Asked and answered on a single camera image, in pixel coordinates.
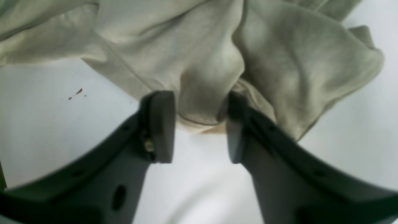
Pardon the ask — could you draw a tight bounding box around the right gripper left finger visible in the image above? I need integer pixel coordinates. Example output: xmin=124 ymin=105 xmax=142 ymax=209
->
xmin=1 ymin=91 xmax=175 ymax=224

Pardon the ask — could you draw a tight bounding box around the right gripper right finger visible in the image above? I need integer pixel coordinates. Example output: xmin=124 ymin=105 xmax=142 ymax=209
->
xmin=226 ymin=93 xmax=398 ymax=224

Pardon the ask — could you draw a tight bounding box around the beige T-shirt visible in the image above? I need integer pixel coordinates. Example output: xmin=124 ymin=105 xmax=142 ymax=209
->
xmin=0 ymin=0 xmax=384 ymax=140

